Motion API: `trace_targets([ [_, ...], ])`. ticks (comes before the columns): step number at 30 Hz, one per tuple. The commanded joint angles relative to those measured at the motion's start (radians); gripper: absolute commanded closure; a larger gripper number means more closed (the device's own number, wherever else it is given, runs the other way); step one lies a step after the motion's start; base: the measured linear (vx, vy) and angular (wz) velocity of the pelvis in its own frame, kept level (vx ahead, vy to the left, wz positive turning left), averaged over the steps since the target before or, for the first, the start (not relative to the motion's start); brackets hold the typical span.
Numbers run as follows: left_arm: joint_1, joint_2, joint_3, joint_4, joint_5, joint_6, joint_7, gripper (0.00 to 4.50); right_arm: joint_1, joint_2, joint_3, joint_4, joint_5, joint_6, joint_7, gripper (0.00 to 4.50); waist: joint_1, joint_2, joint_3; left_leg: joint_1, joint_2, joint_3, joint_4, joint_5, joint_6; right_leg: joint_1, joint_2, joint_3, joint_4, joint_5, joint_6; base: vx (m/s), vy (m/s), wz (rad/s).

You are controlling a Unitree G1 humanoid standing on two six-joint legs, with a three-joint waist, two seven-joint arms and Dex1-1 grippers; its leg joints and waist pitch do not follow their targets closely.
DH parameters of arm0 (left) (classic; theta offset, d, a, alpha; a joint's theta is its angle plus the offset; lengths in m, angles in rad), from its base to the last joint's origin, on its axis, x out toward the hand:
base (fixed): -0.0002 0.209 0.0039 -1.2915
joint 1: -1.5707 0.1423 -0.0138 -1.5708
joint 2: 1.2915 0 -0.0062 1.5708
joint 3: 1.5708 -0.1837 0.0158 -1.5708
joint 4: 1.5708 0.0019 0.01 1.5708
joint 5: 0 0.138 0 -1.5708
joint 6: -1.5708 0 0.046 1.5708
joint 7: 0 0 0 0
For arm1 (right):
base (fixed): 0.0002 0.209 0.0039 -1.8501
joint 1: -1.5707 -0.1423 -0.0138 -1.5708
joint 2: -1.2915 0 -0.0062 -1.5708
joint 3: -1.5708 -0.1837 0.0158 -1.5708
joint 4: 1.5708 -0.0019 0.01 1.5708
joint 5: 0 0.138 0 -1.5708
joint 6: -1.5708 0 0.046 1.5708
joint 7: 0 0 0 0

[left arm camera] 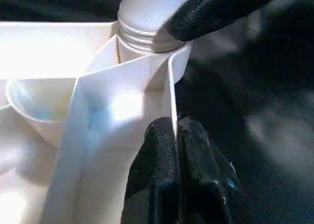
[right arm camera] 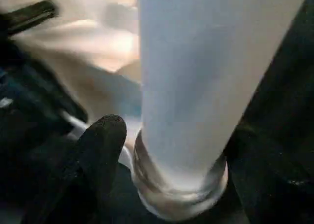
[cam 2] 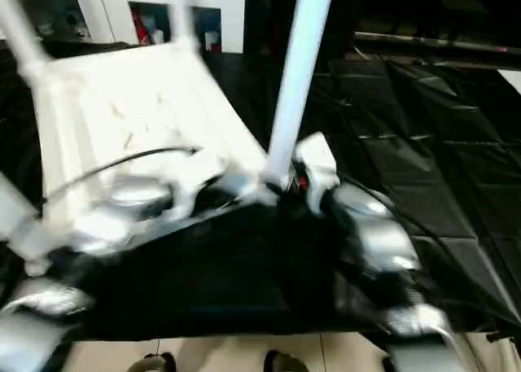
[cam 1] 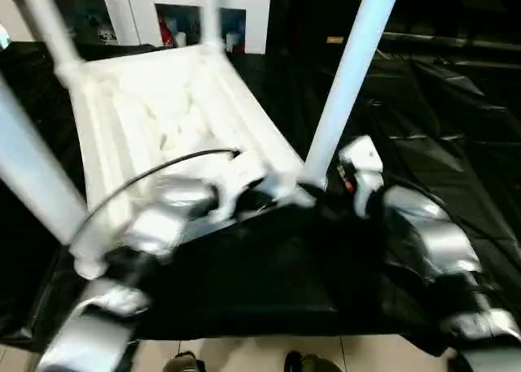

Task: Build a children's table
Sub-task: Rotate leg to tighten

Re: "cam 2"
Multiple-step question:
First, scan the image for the white plastic table leg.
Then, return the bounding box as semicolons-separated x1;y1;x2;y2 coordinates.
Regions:
0;172;48;275
170;0;203;58
262;0;337;190
0;0;52;80

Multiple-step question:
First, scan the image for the white plastic table top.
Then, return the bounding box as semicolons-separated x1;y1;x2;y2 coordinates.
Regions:
20;42;282;275

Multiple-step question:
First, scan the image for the black work surface mat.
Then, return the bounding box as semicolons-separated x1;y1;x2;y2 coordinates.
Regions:
0;37;521;343

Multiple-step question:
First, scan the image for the brown round robot part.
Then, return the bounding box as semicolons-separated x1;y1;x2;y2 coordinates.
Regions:
263;350;310;372
129;352;177;372

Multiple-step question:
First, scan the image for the red bottle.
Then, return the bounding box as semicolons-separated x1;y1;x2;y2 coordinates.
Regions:
138;15;151;46

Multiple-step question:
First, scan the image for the long dark metal rod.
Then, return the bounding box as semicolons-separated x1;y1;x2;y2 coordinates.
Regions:
353;32;521;58

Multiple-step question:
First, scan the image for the black backdrop cloth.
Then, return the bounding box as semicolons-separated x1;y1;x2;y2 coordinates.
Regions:
243;0;521;39

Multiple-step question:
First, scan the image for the white paper sheet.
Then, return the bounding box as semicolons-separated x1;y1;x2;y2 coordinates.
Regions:
496;67;521;96

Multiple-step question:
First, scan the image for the short black bar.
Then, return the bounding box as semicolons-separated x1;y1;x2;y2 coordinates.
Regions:
487;326;518;343

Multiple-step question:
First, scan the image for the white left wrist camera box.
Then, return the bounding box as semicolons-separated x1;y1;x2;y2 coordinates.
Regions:
166;147;229;222

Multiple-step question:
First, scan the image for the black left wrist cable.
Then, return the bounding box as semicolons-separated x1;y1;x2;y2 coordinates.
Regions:
40;146;200;204

